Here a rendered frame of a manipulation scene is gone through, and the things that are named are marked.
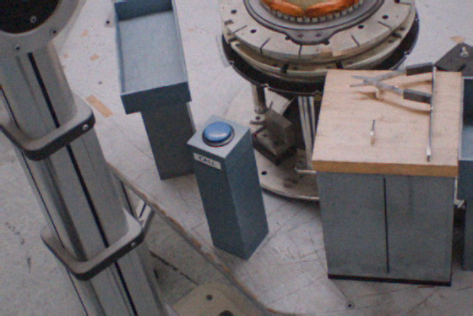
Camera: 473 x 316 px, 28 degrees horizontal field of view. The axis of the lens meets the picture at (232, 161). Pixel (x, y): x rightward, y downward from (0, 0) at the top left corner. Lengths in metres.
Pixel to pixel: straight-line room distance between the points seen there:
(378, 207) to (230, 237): 0.29
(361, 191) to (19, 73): 0.51
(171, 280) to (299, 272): 1.05
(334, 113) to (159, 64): 0.35
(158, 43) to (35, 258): 1.24
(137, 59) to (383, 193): 0.50
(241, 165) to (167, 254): 1.21
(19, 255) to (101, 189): 1.39
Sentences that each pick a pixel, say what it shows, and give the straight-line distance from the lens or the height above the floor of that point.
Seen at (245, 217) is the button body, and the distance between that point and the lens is 1.52.
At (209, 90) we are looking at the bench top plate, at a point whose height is 0.78.
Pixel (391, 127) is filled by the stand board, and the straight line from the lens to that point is 1.36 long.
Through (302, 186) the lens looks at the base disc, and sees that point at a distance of 1.65.
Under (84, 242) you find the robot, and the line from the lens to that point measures 1.44.
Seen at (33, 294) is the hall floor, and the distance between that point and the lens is 2.67.
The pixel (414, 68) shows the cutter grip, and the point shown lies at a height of 1.09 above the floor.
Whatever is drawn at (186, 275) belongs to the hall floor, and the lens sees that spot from 2.57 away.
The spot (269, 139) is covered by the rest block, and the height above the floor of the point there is 0.84.
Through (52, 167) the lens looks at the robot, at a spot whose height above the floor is 1.13.
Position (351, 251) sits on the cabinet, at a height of 0.85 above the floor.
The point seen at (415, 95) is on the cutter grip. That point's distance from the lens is 1.37.
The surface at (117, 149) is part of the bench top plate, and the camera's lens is 1.81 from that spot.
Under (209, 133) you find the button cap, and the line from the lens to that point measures 1.41.
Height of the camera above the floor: 2.03
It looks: 46 degrees down
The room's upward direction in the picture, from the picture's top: 12 degrees counter-clockwise
